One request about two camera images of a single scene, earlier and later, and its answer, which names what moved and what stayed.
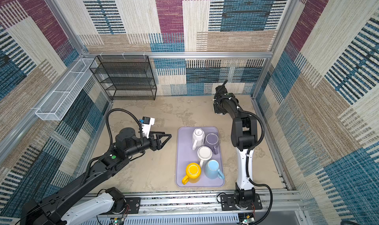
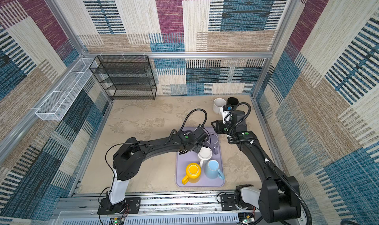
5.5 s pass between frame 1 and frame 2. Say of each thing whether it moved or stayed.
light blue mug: stayed
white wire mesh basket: stayed
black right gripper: moved
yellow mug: stayed
